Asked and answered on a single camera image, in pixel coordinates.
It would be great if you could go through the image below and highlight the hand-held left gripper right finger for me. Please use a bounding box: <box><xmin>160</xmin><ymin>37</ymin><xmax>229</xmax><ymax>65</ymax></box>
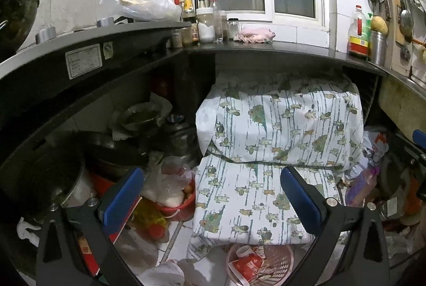
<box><xmin>280</xmin><ymin>165</ymin><xmax>391</xmax><ymax>286</ymax></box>

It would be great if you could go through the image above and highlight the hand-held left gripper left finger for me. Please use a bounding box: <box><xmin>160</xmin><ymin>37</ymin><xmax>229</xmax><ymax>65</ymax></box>
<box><xmin>36</xmin><ymin>165</ymin><xmax>147</xmax><ymax>286</ymax></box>

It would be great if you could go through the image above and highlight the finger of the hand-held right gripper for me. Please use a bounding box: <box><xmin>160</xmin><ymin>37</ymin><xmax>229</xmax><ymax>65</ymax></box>
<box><xmin>388</xmin><ymin>129</ymin><xmax>426</xmax><ymax>173</ymax></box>

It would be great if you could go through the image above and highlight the pink plastic basket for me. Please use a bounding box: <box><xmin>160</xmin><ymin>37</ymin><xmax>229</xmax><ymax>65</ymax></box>
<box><xmin>226</xmin><ymin>243</ymin><xmax>295</xmax><ymax>286</ymax></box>

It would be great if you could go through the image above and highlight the red paper carton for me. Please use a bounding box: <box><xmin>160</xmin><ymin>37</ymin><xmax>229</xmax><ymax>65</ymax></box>
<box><xmin>230</xmin><ymin>253</ymin><xmax>265</xmax><ymax>280</ymax></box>

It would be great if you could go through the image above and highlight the white bag with red print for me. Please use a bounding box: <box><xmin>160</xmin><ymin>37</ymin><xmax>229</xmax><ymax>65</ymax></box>
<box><xmin>361</xmin><ymin>130</ymin><xmax>390</xmax><ymax>170</ymax></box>

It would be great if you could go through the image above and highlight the yellow plastic bag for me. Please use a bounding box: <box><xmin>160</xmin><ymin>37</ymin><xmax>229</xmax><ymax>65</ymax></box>
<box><xmin>131</xmin><ymin>200</ymin><xmax>170</xmax><ymax>242</ymax></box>

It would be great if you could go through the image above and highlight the clear plastic bag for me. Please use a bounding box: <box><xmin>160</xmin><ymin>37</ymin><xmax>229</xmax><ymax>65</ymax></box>
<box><xmin>141</xmin><ymin>156</ymin><xmax>195</xmax><ymax>207</ymax></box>

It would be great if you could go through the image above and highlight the large steel pot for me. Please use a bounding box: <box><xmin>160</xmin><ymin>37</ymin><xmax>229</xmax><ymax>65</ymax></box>
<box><xmin>43</xmin><ymin>153</ymin><xmax>94</xmax><ymax>207</ymax></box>

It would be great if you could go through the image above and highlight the purple plastic bag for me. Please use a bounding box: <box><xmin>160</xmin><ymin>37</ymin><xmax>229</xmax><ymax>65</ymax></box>
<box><xmin>344</xmin><ymin>166</ymin><xmax>380</xmax><ymax>207</ymax></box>

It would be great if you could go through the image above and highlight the red plastic basin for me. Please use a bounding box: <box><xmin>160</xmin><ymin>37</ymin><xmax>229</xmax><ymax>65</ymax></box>
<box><xmin>155</xmin><ymin>173</ymin><xmax>196</xmax><ymax>218</ymax></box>

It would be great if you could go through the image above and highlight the red cardboard box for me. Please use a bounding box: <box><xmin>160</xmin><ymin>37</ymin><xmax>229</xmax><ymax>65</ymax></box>
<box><xmin>78</xmin><ymin>193</ymin><xmax>142</xmax><ymax>276</ymax></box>

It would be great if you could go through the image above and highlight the metal rod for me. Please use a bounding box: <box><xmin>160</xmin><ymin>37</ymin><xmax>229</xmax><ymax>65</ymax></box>
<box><xmin>160</xmin><ymin>221</ymin><xmax>183</xmax><ymax>265</ymax></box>

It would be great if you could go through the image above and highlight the steel sink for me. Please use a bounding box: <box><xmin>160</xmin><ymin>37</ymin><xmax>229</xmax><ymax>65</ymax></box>
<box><xmin>369</xmin><ymin>65</ymin><xmax>426</xmax><ymax>92</ymax></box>

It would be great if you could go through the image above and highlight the cat print cloth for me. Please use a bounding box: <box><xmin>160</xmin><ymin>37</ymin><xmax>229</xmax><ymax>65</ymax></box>
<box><xmin>186</xmin><ymin>71</ymin><xmax>367</xmax><ymax>263</ymax></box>

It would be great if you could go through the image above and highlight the white plastic bag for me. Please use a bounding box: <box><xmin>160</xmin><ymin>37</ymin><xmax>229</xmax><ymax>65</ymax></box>
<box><xmin>138</xmin><ymin>259</ymin><xmax>185</xmax><ymax>286</ymax></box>

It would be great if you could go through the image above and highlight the bowl in plastic bag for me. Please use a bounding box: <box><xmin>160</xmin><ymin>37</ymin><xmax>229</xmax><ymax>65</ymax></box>
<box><xmin>111</xmin><ymin>93</ymin><xmax>174</xmax><ymax>140</ymax></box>

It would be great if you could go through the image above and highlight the white plastic scrap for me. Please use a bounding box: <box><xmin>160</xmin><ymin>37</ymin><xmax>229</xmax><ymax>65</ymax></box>
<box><xmin>17</xmin><ymin>216</ymin><xmax>42</xmax><ymax>247</ymax></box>

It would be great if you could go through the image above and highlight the steel canister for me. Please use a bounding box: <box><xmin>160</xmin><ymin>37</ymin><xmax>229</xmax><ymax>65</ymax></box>
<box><xmin>369</xmin><ymin>31</ymin><xmax>388</xmax><ymax>66</ymax></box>

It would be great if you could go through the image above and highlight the green plastic bottle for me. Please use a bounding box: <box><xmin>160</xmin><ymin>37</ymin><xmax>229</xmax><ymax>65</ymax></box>
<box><xmin>366</xmin><ymin>13</ymin><xmax>375</xmax><ymax>54</ymax></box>

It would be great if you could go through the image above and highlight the cooking oil bottle red label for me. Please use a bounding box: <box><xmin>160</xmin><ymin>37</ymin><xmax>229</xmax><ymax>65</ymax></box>
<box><xmin>348</xmin><ymin>5</ymin><xmax>371</xmax><ymax>58</ymax></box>

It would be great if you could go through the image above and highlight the steel ladle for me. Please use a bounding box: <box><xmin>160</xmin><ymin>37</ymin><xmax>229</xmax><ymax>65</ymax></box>
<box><xmin>398</xmin><ymin>0</ymin><xmax>415</xmax><ymax>38</ymax></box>

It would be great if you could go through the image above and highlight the potato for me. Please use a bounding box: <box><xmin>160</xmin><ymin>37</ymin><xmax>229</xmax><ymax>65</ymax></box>
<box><xmin>370</xmin><ymin>16</ymin><xmax>388</xmax><ymax>34</ymax></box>

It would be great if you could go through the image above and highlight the black gas stove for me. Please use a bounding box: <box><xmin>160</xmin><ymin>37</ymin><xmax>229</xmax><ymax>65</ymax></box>
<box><xmin>0</xmin><ymin>15</ymin><xmax>192</xmax><ymax>89</ymax></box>

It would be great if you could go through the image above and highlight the pink cloth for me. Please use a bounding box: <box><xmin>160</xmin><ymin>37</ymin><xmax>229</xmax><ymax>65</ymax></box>
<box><xmin>234</xmin><ymin>27</ymin><xmax>276</xmax><ymax>43</ymax></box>

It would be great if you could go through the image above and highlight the small glass jar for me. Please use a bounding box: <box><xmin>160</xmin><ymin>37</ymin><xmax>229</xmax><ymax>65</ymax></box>
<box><xmin>227</xmin><ymin>18</ymin><xmax>239</xmax><ymax>40</ymax></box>

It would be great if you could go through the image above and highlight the large jar with white powder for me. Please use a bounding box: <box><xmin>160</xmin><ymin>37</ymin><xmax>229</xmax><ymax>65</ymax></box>
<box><xmin>196</xmin><ymin>7</ymin><xmax>215</xmax><ymax>43</ymax></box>

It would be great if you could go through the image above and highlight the plastic bag of flatbread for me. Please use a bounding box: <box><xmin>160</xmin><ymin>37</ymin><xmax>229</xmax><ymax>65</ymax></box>
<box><xmin>99</xmin><ymin>0</ymin><xmax>183</xmax><ymax>22</ymax></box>

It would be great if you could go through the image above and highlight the clear bottle with red cap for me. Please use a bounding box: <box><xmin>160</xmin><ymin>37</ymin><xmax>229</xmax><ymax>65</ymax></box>
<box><xmin>210</xmin><ymin>0</ymin><xmax>223</xmax><ymax>41</ymax></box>

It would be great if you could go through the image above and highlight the dark sauce bottle yellow label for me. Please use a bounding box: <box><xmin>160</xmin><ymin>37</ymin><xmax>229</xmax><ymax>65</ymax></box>
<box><xmin>182</xmin><ymin>0</ymin><xmax>196</xmax><ymax>23</ymax></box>

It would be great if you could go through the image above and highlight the dark metal wok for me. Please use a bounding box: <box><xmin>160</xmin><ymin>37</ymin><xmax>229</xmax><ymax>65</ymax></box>
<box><xmin>0</xmin><ymin>0</ymin><xmax>40</xmax><ymax>55</ymax></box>

